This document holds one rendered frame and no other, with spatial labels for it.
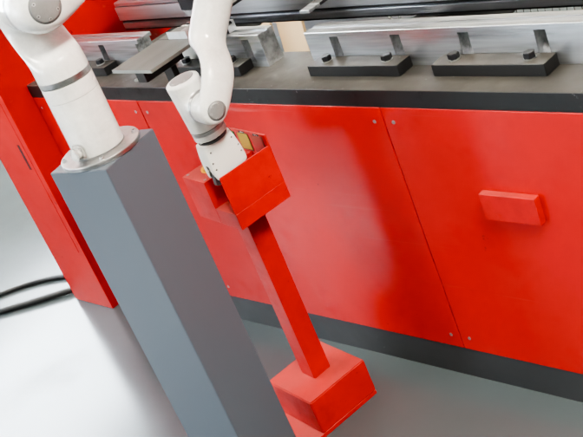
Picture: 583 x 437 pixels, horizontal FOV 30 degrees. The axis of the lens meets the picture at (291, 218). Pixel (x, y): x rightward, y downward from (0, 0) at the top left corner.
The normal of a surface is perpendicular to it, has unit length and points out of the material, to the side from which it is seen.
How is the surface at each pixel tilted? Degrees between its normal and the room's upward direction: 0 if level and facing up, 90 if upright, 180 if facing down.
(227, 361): 90
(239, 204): 90
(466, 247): 90
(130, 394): 0
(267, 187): 90
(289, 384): 0
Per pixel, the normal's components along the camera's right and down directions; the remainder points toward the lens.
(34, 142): 0.69, 0.10
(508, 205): -0.64, 0.55
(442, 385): -0.35, -0.83
